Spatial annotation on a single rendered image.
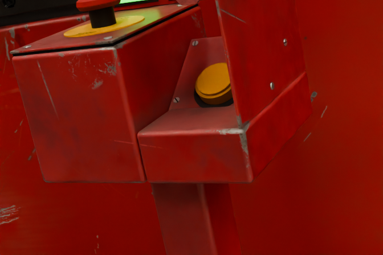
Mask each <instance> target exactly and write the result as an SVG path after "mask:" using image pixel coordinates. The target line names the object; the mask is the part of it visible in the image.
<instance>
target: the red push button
mask: <svg viewBox="0 0 383 255"><path fill-rule="evenodd" d="M120 1H121V0H78V1H77V2H76V7H77V8H78V10H79V11H88V13H89V18H90V21H91V26H92V28H102V27H107V26H111V25H114V24H116V18H115V13H114V10H113V6H114V5H117V4H119V3H120Z"/></svg>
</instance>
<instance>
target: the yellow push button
mask: <svg viewBox="0 0 383 255"><path fill-rule="evenodd" d="M195 90H196V92H197V93H198V95H199V96H200V98H201V100H202V101H203V102H205V103H207V104H210V105H218V104H222V103H224V102H226V101H228V100H229V99H231V98H232V97H233V94H232V91H231V85H230V79H229V73H228V69H227V63H217V64H213V65H211V66H209V67H207V68H206V69H204V70H203V71H202V72H201V73H200V75H199V76H198V78H197V80H196V82H195Z"/></svg>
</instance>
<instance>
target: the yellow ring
mask: <svg viewBox="0 0 383 255"><path fill-rule="evenodd" d="M144 19H145V18H144V16H129V17H120V18H116V24H114V25H111V26H107V27H102V28H92V26H91V23H90V24H86V25H83V26H80V27H77V28H74V29H71V30H69V31H67V32H65V33H64V36H65V37H80V36H88V35H96V34H101V33H105V32H110V31H114V30H119V29H121V28H125V27H129V26H132V25H134V24H137V23H140V22H142V21H143V20H144Z"/></svg>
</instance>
